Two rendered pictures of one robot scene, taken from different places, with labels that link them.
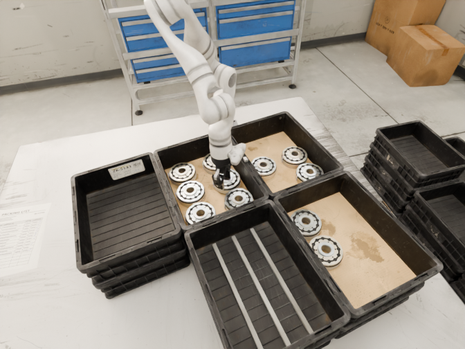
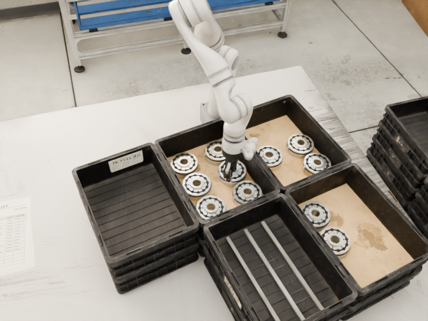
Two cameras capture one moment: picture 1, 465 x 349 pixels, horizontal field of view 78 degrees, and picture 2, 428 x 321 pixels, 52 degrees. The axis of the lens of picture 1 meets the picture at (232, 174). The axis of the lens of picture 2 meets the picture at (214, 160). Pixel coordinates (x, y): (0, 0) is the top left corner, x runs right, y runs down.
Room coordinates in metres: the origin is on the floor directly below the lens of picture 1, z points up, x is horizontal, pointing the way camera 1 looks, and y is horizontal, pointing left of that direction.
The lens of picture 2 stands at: (-0.26, 0.22, 2.10)
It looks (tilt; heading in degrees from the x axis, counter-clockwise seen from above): 50 degrees down; 353
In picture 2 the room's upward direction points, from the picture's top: 2 degrees clockwise
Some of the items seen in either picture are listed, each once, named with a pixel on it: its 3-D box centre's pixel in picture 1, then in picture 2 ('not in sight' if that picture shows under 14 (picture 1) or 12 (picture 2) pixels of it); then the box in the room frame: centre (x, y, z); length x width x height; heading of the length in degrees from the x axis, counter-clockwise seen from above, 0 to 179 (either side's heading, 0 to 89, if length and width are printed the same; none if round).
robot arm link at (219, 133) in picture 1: (221, 119); (237, 116); (0.71, 0.03, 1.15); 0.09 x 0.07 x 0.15; 123
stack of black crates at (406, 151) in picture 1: (404, 173); (416, 156); (1.15, -1.03, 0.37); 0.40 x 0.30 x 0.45; 12
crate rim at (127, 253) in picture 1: (122, 203); (132, 198); (0.60, 0.37, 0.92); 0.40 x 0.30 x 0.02; 22
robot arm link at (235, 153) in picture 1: (225, 146); (239, 141); (0.70, 0.02, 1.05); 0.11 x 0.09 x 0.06; 67
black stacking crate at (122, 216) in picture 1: (126, 212); (134, 207); (0.60, 0.37, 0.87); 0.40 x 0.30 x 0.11; 22
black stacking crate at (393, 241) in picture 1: (344, 239); (351, 230); (0.45, -0.33, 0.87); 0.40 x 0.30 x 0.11; 22
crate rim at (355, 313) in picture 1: (349, 230); (356, 222); (0.45, -0.33, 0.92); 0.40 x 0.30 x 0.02; 22
